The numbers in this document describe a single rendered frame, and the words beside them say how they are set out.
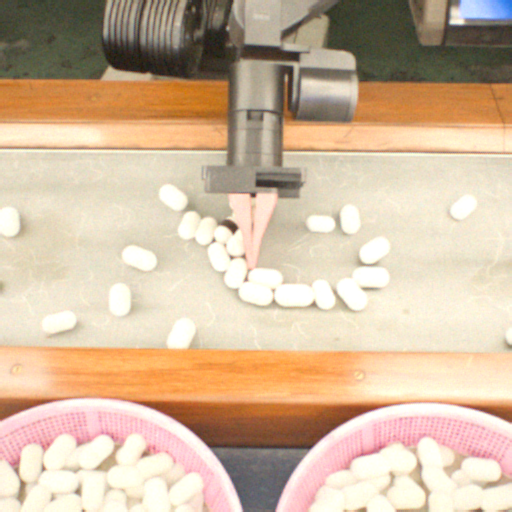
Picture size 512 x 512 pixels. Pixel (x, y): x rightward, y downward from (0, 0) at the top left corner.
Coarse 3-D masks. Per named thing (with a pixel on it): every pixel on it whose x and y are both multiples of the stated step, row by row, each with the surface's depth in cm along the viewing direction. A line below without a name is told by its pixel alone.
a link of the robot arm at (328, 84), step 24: (264, 0) 65; (264, 24) 65; (240, 48) 69; (264, 48) 66; (288, 48) 67; (312, 48) 68; (312, 72) 67; (336, 72) 68; (312, 96) 67; (336, 96) 67; (312, 120) 70; (336, 120) 70
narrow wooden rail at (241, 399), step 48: (0, 384) 59; (48, 384) 59; (96, 384) 59; (144, 384) 60; (192, 384) 60; (240, 384) 60; (288, 384) 60; (336, 384) 60; (384, 384) 60; (432, 384) 59; (480, 384) 59; (192, 432) 63; (240, 432) 63; (288, 432) 63
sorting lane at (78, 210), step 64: (0, 192) 79; (64, 192) 79; (128, 192) 79; (192, 192) 79; (320, 192) 79; (384, 192) 79; (448, 192) 79; (0, 256) 72; (64, 256) 72; (192, 256) 72; (320, 256) 72; (384, 256) 72; (448, 256) 72; (0, 320) 67; (128, 320) 67; (192, 320) 67; (256, 320) 67; (320, 320) 67; (384, 320) 67; (448, 320) 67
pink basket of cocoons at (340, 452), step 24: (384, 408) 57; (408, 408) 57; (432, 408) 57; (456, 408) 57; (336, 432) 56; (360, 432) 57; (384, 432) 58; (408, 432) 59; (432, 432) 59; (480, 432) 58; (504, 432) 57; (312, 456) 55; (336, 456) 57; (360, 456) 59; (480, 456) 59; (504, 456) 58; (312, 480) 56; (288, 504) 53
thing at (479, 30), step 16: (416, 0) 46; (432, 0) 43; (448, 0) 43; (464, 0) 43; (480, 0) 43; (496, 0) 43; (416, 16) 46; (432, 16) 43; (448, 16) 43; (464, 16) 43; (480, 16) 43; (496, 16) 43; (432, 32) 43; (448, 32) 43; (464, 32) 43; (480, 32) 43; (496, 32) 43
